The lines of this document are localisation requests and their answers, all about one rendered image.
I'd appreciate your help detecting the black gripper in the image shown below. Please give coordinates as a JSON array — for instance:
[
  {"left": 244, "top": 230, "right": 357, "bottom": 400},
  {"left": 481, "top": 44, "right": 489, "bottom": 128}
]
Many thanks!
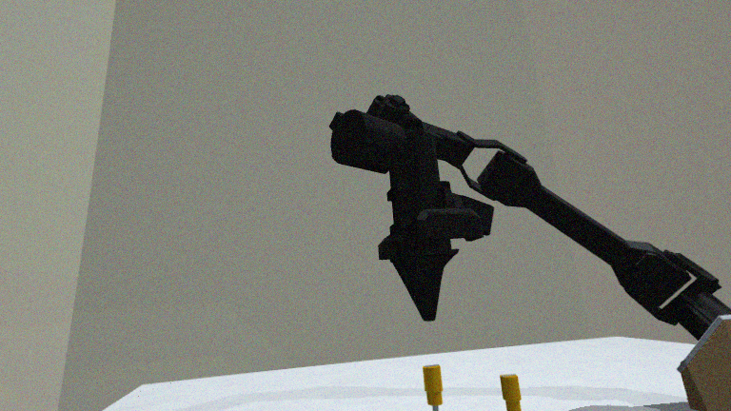
[{"left": 378, "top": 171, "right": 484, "bottom": 321}]

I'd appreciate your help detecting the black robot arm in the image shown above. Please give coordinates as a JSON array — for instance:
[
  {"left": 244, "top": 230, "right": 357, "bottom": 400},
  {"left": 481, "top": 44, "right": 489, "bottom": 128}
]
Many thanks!
[{"left": 329, "top": 94, "right": 731, "bottom": 340}]

